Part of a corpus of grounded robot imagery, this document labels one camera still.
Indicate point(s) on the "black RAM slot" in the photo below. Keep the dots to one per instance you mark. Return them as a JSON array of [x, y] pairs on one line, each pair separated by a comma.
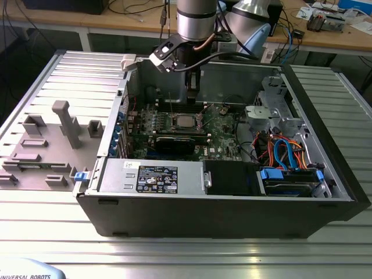
[[180, 135], [164, 108], [164, 103]]

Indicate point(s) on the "black drive bay cover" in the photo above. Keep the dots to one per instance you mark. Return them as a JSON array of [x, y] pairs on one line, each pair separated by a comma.
[[229, 177]]

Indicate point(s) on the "green motherboard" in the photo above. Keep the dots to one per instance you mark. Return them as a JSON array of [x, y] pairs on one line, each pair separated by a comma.
[[221, 130]]

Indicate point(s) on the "beige case latch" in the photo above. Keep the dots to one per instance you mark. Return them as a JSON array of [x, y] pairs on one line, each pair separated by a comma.
[[128, 62]]

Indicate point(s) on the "small electronic module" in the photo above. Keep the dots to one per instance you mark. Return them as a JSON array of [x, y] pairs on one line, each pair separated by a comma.
[[315, 23]]

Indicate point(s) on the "hard disk in blue carrier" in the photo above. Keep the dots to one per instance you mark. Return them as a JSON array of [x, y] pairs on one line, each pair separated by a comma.
[[271, 174]]

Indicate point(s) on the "silver metal drive cage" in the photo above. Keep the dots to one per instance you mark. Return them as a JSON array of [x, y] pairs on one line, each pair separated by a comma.
[[261, 113]]

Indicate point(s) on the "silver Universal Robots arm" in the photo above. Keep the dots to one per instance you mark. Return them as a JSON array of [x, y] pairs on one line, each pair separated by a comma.
[[196, 20]]

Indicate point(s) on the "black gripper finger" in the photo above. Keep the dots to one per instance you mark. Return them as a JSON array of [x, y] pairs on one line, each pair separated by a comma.
[[193, 84]]

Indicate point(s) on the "coin cell battery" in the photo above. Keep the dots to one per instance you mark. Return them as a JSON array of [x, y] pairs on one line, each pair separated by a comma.
[[224, 110]]

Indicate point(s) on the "blue case latch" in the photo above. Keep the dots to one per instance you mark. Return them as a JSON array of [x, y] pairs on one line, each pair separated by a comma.
[[80, 176]]

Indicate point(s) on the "wooden desk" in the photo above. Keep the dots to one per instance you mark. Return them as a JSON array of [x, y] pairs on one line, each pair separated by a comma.
[[116, 23]]

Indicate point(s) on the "silver CPU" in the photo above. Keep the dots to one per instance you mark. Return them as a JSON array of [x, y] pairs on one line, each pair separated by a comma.
[[186, 121]]

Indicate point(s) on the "blue cardboard box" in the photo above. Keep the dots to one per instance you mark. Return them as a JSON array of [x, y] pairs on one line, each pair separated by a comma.
[[354, 3]]

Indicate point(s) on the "grey power supply unit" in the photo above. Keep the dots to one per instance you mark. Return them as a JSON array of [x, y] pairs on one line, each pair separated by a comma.
[[116, 177]]

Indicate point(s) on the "white paper sheet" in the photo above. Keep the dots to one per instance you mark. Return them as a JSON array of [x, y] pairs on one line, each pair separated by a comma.
[[363, 27]]

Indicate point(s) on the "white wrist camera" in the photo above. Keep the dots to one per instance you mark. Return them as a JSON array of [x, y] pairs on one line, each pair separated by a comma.
[[228, 43], [162, 62]]

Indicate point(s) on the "blue card retention clip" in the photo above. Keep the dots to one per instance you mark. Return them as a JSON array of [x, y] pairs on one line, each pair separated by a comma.
[[115, 136], [117, 128], [113, 146], [121, 117]]

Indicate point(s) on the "CPU socket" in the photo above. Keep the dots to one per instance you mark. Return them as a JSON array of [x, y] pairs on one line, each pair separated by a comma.
[[174, 123]]

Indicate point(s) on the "black open PC case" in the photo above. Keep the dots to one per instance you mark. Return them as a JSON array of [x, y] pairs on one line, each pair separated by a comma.
[[203, 215]]

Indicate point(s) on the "white printed papers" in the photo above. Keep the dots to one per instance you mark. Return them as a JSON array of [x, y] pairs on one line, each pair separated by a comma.
[[305, 13]]

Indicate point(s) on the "grey parts rack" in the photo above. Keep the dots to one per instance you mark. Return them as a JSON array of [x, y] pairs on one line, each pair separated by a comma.
[[43, 151]]

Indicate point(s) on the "small black box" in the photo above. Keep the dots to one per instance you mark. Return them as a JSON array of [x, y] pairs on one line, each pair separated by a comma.
[[298, 34]]

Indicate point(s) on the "black graphics card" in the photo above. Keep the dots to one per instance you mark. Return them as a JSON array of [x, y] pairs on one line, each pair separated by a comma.
[[174, 145]]

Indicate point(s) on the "black flat device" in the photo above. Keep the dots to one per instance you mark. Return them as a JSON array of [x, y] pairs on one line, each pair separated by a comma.
[[58, 7]]

